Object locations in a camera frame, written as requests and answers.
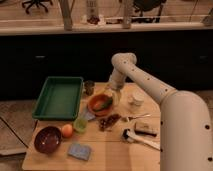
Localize brown grape bunch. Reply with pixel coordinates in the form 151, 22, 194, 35
99, 114, 121, 131

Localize office chair left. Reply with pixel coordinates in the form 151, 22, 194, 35
21, 0, 53, 14

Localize office chair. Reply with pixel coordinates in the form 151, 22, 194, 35
133, 0, 167, 23
21, 0, 53, 14

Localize small green cup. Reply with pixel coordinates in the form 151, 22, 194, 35
73, 118, 87, 133

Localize white cup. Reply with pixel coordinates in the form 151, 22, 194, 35
128, 92, 144, 106

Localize light blue cloth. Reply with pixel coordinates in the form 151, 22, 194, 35
81, 109, 96, 121

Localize metal fork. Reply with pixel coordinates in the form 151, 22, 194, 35
122, 114, 151, 122

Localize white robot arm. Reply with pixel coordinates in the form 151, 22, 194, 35
109, 53, 213, 171

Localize office chair right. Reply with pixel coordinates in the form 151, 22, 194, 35
133, 0, 167, 23

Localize orange fruit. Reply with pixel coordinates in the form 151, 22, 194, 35
61, 124, 73, 138

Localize green plastic tray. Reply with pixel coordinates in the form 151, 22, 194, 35
32, 76, 83, 121

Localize dark metal cup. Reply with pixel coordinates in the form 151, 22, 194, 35
84, 80, 95, 96

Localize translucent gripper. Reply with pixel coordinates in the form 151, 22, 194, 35
104, 85, 121, 106

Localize green pepper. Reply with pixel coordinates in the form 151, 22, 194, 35
93, 97, 113, 112

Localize blue sponge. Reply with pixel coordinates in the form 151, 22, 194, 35
68, 143, 91, 161

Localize black white brush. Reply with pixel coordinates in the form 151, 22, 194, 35
122, 129, 160, 150

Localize orange red bowl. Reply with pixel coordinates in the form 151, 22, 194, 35
87, 94, 113, 116

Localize dark purple bowl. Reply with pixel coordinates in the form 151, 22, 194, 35
34, 126, 62, 154

